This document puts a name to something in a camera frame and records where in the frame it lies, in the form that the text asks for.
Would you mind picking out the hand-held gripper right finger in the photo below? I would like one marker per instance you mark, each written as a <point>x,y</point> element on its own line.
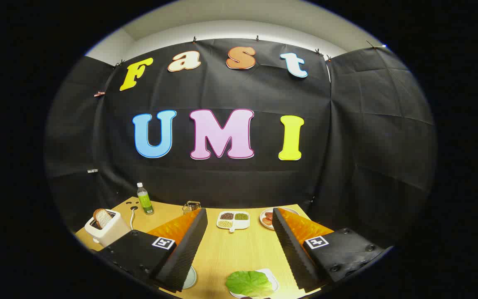
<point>293,253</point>

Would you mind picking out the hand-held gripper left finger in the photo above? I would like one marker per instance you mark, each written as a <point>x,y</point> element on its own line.
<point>185,253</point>

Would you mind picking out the green lettuce leaf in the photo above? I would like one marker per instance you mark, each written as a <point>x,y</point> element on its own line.
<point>247,283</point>

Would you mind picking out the toasted bread slice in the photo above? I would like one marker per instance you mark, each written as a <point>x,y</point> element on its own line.
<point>103,218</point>

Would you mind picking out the pale green round plate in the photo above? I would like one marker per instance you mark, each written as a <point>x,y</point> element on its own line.
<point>191,277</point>

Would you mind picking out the white square plate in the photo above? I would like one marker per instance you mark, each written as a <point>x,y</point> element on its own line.
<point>274,282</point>

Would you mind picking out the red meat strip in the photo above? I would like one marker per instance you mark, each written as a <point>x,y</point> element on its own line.
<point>268,218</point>

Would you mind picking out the white oval plate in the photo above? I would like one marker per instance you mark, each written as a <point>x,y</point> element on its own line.
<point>262,216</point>

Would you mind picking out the pale yellow beans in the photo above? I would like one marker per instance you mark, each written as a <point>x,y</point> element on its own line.
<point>225,224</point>

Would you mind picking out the dark brown beans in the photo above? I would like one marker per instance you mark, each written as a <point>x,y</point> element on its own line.
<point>227,216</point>

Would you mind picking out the white divided dish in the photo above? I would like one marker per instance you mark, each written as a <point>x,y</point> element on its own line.
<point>239,224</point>

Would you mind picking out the green beans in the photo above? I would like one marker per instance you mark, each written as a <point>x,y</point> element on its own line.
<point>241,216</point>

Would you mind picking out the green drink bottle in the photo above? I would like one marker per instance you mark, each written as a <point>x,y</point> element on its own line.
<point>145,201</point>

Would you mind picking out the white toaster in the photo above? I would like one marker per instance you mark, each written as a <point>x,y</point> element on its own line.
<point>112,232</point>

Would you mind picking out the black backdrop cloth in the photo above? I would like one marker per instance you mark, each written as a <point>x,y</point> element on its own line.
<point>264,95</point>

